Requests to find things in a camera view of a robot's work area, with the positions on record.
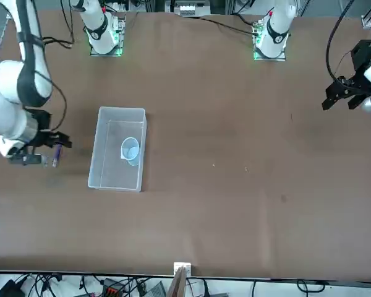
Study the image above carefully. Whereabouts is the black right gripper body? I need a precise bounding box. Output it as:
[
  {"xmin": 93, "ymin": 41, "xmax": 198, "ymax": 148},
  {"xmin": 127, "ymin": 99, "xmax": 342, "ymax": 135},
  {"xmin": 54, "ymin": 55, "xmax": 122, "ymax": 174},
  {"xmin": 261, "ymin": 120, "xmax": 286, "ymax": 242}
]
[{"xmin": 24, "ymin": 107, "xmax": 57, "ymax": 147}]

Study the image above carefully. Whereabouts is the black hub with red ports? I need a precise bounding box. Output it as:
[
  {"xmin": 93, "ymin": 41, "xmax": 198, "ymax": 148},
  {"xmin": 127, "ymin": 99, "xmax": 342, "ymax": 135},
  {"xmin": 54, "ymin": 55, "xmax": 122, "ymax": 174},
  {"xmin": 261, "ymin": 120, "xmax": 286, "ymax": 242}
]
[{"xmin": 100, "ymin": 277, "xmax": 127, "ymax": 297}]

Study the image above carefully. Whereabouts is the aluminium camera post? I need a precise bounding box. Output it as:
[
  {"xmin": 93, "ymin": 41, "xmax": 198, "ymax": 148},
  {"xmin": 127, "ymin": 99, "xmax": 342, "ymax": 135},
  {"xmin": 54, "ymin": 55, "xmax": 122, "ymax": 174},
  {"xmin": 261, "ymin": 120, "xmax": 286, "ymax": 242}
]
[{"xmin": 166, "ymin": 262, "xmax": 192, "ymax": 297}]

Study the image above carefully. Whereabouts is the blue pencil holder cup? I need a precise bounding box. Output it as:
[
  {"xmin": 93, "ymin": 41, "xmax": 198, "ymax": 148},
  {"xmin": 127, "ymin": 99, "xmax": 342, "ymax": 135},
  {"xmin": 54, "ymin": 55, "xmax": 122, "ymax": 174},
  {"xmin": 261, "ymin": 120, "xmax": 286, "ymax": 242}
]
[{"xmin": 120, "ymin": 137, "xmax": 141, "ymax": 167}]

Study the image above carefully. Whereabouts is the black left base cable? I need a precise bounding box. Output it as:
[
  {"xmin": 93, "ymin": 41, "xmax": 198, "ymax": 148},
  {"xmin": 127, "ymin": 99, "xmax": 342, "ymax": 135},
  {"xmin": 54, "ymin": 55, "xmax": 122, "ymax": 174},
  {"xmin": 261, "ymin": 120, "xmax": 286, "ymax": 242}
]
[{"xmin": 197, "ymin": 14, "xmax": 257, "ymax": 35}]

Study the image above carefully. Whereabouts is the clear plastic box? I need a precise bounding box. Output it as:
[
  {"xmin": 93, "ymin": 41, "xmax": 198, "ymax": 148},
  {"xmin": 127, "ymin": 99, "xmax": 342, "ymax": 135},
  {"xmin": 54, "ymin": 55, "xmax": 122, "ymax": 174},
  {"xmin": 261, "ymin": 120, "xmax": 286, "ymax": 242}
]
[{"xmin": 87, "ymin": 106, "xmax": 148, "ymax": 193}]

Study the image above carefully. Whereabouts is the black power adapter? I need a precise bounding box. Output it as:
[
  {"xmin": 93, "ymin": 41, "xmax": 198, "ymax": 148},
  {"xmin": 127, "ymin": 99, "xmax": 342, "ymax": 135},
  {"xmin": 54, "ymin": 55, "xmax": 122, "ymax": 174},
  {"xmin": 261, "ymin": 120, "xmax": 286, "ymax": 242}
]
[{"xmin": 0, "ymin": 279, "xmax": 25, "ymax": 297}]

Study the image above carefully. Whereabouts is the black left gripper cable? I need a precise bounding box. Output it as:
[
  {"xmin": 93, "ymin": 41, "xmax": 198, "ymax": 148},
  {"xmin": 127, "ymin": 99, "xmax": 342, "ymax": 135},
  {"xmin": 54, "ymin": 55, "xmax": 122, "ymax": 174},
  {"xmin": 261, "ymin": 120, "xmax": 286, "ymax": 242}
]
[{"xmin": 325, "ymin": 0, "xmax": 356, "ymax": 82}]

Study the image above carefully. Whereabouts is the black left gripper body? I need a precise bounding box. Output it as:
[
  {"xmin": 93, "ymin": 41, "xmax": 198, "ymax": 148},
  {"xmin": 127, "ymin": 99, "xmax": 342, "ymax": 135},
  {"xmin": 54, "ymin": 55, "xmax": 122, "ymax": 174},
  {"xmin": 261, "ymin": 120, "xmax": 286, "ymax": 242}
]
[{"xmin": 335, "ymin": 39, "xmax": 371, "ymax": 95}]

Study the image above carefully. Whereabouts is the grey power adapter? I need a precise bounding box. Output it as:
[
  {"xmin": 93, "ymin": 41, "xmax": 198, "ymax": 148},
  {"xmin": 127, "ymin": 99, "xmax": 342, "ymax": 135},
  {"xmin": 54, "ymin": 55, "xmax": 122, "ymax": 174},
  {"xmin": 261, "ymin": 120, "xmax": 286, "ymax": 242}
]
[{"xmin": 148, "ymin": 280, "xmax": 167, "ymax": 297}]

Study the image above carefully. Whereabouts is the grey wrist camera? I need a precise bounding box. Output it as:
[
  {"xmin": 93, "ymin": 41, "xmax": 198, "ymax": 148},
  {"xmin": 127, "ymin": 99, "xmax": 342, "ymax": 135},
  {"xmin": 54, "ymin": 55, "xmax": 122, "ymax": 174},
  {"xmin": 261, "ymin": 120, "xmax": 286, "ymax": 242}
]
[{"xmin": 7, "ymin": 153, "xmax": 49, "ymax": 168}]

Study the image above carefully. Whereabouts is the purple marker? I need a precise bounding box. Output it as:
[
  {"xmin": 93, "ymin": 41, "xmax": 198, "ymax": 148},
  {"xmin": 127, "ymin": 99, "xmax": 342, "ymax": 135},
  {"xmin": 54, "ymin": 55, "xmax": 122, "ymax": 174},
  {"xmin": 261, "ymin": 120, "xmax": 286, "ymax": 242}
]
[{"xmin": 51, "ymin": 144, "xmax": 63, "ymax": 169}]

